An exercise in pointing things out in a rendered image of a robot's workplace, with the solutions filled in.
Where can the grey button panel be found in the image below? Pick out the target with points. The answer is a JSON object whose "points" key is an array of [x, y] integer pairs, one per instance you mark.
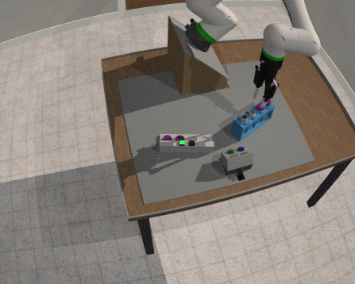
{"points": [[237, 160]]}

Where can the grey flat mat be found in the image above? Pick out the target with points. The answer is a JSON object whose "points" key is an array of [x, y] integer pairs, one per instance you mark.
{"points": [[152, 106]]}

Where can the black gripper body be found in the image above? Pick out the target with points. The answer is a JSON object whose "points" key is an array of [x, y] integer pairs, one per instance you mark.
{"points": [[271, 74]]}

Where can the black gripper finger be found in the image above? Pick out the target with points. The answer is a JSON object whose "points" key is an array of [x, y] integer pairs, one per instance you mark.
{"points": [[268, 91], [258, 80]]}

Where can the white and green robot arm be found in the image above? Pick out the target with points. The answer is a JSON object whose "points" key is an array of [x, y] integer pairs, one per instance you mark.
{"points": [[217, 21]]}

